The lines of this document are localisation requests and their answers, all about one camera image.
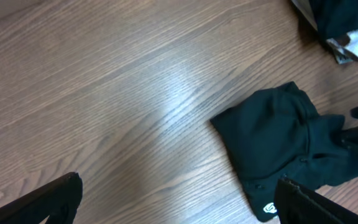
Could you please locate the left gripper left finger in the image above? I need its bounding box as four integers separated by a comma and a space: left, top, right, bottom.
0, 172, 83, 224

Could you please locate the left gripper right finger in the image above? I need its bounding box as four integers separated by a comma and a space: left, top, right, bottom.
273, 179, 358, 224

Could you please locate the black t-shirt with logo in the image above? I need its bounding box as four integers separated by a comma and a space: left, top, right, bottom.
211, 82, 358, 222

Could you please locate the folded beige garment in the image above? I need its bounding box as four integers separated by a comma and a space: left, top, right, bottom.
291, 0, 358, 64

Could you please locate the folded black garment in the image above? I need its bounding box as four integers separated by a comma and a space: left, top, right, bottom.
309, 0, 358, 41

